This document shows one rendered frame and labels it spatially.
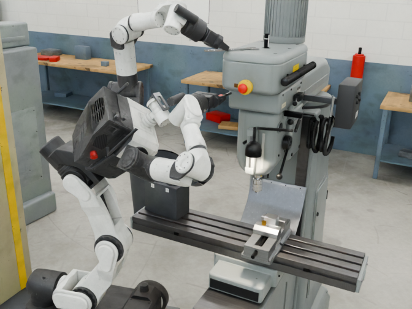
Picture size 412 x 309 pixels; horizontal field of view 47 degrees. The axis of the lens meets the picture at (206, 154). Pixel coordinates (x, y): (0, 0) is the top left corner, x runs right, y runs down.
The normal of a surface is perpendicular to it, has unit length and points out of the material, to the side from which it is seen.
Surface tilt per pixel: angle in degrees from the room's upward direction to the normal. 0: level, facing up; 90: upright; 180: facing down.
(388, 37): 90
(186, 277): 0
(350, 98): 90
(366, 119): 90
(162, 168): 59
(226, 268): 0
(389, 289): 0
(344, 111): 90
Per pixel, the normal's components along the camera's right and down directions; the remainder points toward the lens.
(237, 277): 0.02, -0.93
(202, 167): 0.69, 0.15
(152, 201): -0.55, 0.29
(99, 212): -0.15, 0.71
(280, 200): -0.39, -0.15
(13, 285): 0.90, 0.18
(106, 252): -0.24, 0.34
